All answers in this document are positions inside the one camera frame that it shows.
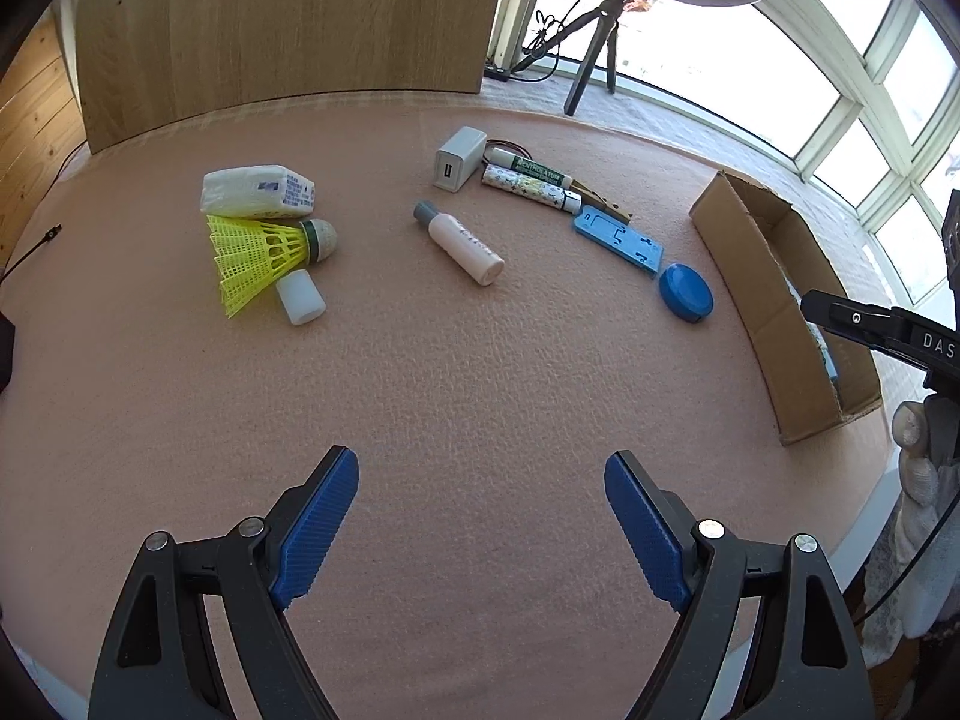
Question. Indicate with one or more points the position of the green label glue stick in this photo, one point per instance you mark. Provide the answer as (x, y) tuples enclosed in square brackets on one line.
[(532, 167)]

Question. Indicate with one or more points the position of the cardboard box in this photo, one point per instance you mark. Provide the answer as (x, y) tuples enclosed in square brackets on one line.
[(757, 292)]

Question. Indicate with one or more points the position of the black tripod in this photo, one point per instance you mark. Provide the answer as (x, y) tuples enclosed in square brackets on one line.
[(592, 52)]

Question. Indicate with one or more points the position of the light blue bottle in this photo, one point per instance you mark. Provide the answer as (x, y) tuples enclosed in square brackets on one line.
[(821, 349)]

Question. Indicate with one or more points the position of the wooden clothespin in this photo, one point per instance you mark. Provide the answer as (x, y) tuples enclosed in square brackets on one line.
[(600, 199)]

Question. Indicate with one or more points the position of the person's right hand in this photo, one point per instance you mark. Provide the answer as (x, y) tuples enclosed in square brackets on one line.
[(911, 427)]

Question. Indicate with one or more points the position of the white bottle with grey cap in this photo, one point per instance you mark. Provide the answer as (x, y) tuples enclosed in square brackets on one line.
[(465, 244)]

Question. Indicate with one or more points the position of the white charger block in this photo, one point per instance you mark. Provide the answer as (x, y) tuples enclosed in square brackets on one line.
[(461, 154)]

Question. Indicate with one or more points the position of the pine wood panel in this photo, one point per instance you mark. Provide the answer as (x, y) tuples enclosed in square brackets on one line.
[(37, 127)]

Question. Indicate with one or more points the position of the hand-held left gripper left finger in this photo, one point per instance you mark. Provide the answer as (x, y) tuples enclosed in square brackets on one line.
[(319, 532)]

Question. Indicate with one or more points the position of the yellow plastic shuttlecock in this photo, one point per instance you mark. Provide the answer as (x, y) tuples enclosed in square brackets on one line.
[(255, 255)]

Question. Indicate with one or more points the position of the blue round tape measure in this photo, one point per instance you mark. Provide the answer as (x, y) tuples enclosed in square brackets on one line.
[(686, 292)]

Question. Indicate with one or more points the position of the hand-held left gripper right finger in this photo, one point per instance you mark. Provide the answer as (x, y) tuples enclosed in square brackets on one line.
[(641, 532)]

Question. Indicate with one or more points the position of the light oak board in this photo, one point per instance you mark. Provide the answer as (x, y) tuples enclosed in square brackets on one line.
[(285, 22)]

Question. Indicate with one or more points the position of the blue plastic phone stand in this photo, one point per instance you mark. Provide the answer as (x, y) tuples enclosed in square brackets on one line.
[(622, 240)]

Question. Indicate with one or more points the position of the person's right forearm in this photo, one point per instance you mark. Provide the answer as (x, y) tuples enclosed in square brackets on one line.
[(900, 562)]

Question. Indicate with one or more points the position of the small white plastic cylinder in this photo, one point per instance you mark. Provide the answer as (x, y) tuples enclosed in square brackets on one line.
[(300, 298)]

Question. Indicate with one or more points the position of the black power strip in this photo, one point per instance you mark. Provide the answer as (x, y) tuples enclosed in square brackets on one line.
[(496, 72)]

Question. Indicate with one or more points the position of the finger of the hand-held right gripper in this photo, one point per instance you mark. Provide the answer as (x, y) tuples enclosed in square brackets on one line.
[(847, 315)]

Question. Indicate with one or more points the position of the white framed window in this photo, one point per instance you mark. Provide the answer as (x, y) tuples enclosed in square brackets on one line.
[(862, 105)]

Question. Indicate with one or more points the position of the patterned white tissue pack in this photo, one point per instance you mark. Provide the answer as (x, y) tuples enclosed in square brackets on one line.
[(247, 191)]

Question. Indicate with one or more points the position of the black power adapter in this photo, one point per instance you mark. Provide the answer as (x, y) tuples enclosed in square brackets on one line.
[(6, 356)]

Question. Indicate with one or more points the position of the white star-patterned tube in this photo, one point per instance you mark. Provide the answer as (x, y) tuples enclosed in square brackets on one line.
[(525, 189)]

